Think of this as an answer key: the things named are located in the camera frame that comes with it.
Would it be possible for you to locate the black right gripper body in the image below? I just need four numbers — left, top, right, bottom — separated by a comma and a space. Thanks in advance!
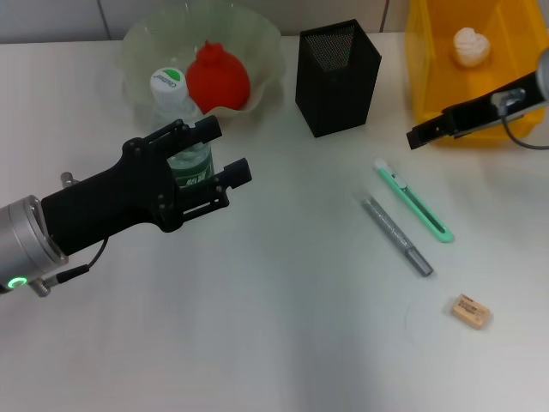
440, 71, 540, 139

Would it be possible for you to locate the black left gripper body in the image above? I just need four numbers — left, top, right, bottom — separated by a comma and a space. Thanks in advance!
40, 136, 180, 258

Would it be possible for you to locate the red toy fruit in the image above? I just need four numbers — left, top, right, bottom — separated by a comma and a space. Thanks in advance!
186, 40, 252, 111

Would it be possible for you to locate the clear green-label water bottle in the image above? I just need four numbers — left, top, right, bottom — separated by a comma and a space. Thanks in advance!
148, 66, 215, 203

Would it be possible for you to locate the green utility knife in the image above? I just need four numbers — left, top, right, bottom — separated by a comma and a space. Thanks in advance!
373, 158, 455, 245

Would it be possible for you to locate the grey marker pen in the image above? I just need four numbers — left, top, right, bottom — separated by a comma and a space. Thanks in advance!
359, 196, 435, 278

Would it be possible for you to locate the tan eraser block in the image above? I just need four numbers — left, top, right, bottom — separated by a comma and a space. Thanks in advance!
449, 293, 492, 330

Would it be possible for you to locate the black mesh pen holder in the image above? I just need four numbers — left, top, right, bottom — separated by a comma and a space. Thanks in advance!
294, 18, 383, 138

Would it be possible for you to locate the translucent wavy fruit bowl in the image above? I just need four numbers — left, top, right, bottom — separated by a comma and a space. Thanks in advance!
118, 0, 287, 124

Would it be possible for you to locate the yellow plastic bin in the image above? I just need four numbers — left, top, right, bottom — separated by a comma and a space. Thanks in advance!
405, 0, 549, 149

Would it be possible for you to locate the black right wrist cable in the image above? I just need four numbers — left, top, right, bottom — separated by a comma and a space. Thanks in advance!
502, 113, 549, 151

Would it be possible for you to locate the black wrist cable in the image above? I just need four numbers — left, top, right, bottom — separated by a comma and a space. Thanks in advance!
25, 235, 111, 300
502, 113, 549, 151

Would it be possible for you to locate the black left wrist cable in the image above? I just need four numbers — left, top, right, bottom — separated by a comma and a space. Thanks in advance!
25, 235, 111, 300

